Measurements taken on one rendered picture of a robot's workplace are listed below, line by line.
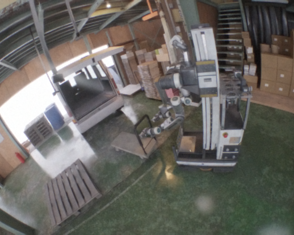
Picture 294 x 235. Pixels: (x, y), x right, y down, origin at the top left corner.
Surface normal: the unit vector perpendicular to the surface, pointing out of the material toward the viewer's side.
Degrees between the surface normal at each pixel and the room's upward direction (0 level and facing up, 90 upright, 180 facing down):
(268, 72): 90
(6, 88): 90
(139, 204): 0
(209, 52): 90
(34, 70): 90
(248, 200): 0
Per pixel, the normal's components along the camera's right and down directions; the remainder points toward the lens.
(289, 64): -0.68, 0.56
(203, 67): -0.35, 0.60
